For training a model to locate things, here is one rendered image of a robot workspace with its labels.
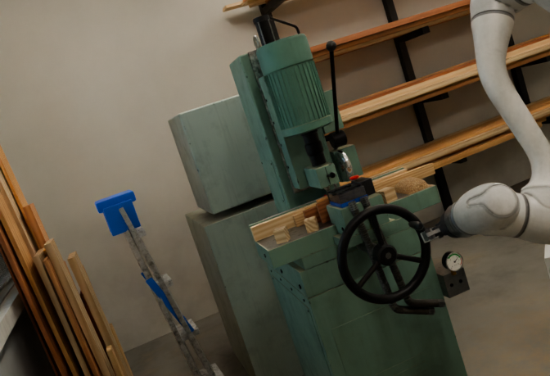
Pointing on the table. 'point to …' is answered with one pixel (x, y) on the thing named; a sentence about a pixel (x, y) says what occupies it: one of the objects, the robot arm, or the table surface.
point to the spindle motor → (294, 85)
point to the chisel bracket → (316, 174)
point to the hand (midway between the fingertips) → (429, 235)
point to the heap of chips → (408, 186)
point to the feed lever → (338, 138)
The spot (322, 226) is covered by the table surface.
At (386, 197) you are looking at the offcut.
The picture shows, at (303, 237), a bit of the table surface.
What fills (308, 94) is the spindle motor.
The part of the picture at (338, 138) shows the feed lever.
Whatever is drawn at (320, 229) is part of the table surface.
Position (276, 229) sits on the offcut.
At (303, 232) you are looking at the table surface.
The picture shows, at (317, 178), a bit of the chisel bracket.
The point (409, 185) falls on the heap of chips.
